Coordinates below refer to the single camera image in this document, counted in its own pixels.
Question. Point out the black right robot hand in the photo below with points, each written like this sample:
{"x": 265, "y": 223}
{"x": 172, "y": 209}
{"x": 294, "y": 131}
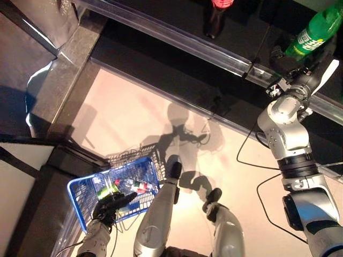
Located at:
{"x": 302, "y": 80}

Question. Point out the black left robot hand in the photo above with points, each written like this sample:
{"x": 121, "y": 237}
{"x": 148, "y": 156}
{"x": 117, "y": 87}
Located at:
{"x": 107, "y": 210}

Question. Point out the blue plastic shopping basket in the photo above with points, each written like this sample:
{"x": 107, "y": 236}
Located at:
{"x": 85, "y": 198}

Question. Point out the clear water bottle red label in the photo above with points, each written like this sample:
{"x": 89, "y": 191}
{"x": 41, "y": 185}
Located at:
{"x": 128, "y": 185}

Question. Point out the green Sprite bottle yellow cap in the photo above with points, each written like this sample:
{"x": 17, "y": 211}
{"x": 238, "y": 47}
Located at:
{"x": 311, "y": 37}

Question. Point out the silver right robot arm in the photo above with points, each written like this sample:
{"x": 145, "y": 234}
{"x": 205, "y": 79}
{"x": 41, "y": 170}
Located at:
{"x": 289, "y": 128}

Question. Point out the silver left robot leg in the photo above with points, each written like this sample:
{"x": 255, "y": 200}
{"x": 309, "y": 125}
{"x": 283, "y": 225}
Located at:
{"x": 155, "y": 219}

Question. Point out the silver robot leg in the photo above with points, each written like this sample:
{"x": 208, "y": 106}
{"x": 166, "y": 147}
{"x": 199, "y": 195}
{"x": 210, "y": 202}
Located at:
{"x": 155, "y": 219}
{"x": 227, "y": 233}

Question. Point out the black side shelf unit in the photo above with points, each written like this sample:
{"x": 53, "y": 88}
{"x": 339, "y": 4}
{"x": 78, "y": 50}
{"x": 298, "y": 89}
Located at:
{"x": 53, "y": 187}

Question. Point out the black shelf board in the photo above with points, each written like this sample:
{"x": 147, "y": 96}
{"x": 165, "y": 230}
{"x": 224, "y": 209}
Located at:
{"x": 284, "y": 21}
{"x": 160, "y": 13}
{"x": 160, "y": 72}
{"x": 241, "y": 107}

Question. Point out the black left robot foot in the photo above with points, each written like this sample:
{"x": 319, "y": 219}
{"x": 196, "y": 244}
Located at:
{"x": 174, "y": 171}

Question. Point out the black robot foot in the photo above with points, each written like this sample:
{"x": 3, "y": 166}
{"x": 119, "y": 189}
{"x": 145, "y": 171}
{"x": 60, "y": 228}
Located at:
{"x": 174, "y": 171}
{"x": 213, "y": 196}

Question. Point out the dark robot torso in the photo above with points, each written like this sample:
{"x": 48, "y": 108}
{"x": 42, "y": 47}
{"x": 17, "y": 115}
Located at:
{"x": 187, "y": 253}

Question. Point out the Coca-Cola bottle red cap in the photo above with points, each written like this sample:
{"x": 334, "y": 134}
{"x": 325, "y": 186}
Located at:
{"x": 214, "y": 24}

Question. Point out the black right robot foot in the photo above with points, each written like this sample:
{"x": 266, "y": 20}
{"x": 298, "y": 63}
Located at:
{"x": 213, "y": 196}

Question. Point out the silver right robot leg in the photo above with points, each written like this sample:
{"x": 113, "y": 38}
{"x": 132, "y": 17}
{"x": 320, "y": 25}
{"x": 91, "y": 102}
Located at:
{"x": 227, "y": 233}

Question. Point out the grey-brown stone plinth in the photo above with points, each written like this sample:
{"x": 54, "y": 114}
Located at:
{"x": 67, "y": 80}

